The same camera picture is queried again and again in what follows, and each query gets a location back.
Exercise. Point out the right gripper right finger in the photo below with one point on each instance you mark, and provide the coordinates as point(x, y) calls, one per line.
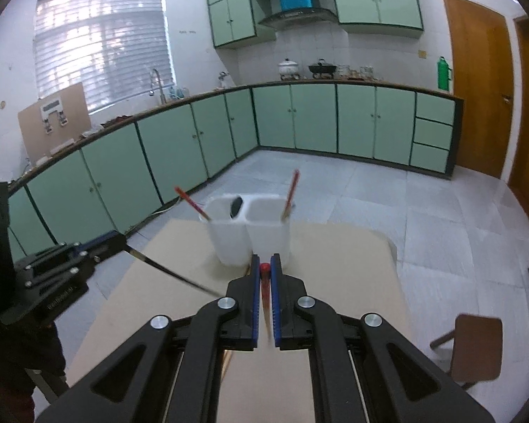
point(363, 370)

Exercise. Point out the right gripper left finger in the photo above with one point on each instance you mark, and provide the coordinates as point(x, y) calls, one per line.
point(169, 370)

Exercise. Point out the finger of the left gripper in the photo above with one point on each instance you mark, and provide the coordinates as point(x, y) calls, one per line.
point(102, 248)

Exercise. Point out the black chopstick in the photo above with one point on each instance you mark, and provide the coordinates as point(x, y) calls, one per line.
point(153, 264)

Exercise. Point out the green lower kitchen cabinets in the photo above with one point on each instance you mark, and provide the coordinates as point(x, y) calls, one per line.
point(122, 175)

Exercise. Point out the brown wooden stool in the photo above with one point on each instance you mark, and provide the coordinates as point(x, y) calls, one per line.
point(477, 354)

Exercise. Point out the cardboard sheet with packaging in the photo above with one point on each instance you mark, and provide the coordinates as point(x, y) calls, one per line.
point(54, 121)

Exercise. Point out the white double utensil holder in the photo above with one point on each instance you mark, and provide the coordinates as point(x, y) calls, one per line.
point(258, 229)

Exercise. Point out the black spoon in holder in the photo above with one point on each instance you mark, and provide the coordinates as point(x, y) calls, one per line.
point(235, 207)

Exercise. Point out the chrome sink faucet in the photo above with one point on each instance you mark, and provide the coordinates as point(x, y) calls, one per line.
point(156, 86)

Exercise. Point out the window blinds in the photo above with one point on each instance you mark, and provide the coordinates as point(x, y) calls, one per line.
point(110, 46)

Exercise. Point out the metal kettle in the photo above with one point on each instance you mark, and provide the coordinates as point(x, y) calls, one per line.
point(223, 80)

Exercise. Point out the white cooking pot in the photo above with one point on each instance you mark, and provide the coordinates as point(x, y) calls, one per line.
point(289, 70)

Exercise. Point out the black wok on stove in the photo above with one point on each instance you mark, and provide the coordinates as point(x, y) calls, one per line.
point(322, 69)

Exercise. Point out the black range hood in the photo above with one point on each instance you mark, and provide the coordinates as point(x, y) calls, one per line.
point(297, 17)

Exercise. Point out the green thermos bottle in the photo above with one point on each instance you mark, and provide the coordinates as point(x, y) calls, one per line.
point(444, 74)

